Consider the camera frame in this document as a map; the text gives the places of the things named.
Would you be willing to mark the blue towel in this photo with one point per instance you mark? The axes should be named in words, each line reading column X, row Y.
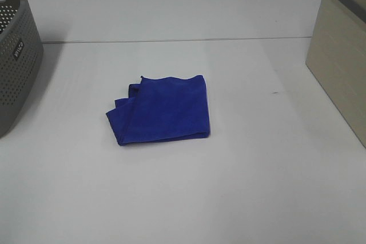
column 159, row 110

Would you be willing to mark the grey perforated laundry basket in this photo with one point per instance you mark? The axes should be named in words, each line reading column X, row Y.
column 21, row 57

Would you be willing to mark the beige bin with grey rim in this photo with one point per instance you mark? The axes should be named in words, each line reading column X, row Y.
column 336, row 58

